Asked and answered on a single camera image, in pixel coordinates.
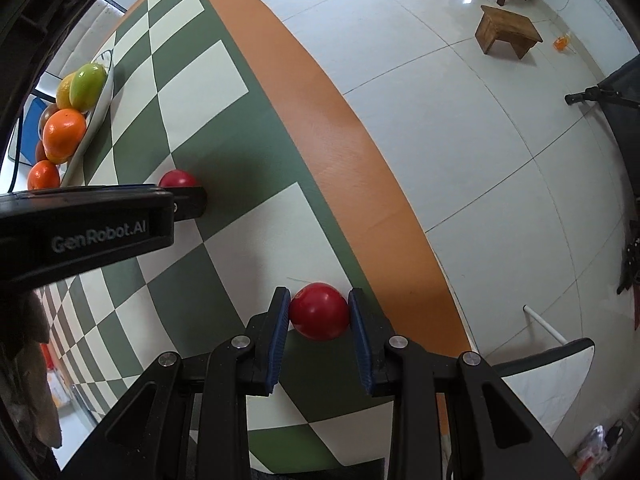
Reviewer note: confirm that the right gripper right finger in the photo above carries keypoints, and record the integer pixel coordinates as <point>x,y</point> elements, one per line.
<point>492,432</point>

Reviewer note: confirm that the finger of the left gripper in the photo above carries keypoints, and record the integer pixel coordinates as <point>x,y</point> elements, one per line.
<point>190,202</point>

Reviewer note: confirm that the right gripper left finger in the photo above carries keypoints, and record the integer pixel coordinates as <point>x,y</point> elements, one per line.
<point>186,417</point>

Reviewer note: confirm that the red cherry tomato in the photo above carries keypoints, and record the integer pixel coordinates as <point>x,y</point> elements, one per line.
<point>177,178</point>
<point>319,312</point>

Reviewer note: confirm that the orange tangerine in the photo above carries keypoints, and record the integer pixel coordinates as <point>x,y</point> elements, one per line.
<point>62,134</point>
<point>43,175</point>

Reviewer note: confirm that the green apple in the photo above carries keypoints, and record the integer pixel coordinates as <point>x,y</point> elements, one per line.
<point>86,86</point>

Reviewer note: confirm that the oval floral plate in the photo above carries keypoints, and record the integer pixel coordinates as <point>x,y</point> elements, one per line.
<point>94,119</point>

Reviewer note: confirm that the dark red apple on plate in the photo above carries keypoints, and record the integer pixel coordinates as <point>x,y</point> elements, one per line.
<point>40,154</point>

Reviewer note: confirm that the blue mat panel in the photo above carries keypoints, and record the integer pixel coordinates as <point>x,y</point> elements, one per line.
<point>33,109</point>

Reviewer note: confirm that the green checkered tablecloth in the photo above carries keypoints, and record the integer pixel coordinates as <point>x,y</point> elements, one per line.
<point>297,191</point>

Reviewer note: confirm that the large yellow orange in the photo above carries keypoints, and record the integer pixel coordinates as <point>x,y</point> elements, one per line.
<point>62,97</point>

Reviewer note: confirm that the white padded sofa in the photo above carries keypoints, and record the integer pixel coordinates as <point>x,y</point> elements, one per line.
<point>85,41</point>

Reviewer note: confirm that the small wooden stool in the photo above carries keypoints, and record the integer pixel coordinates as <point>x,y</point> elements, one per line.
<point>515,29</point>

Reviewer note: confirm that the orange small floor object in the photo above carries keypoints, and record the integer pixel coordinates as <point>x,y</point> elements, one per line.
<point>562,43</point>

